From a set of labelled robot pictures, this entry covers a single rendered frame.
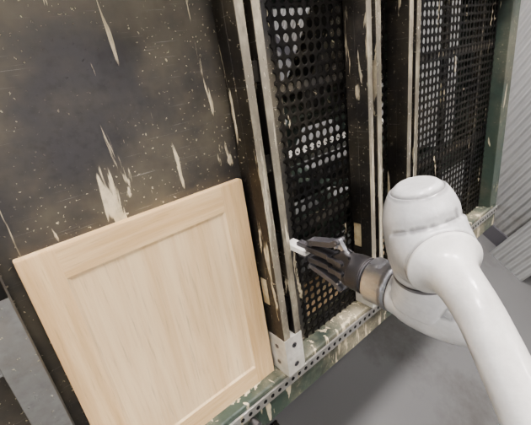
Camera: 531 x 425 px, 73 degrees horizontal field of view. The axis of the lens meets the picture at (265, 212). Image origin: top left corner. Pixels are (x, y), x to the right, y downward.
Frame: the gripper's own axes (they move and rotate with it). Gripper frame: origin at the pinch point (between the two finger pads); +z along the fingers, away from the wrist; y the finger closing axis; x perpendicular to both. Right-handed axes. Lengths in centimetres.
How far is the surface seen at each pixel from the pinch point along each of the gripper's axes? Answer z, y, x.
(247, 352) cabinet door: 6.7, -26.1, 15.6
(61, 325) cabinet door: 6, 5, 50
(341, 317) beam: 6.8, -37.9, -20.7
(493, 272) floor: 29, -132, -219
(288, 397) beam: 3.4, -47.0, 7.4
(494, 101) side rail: 8, 12, -128
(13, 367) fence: 4, 3, 58
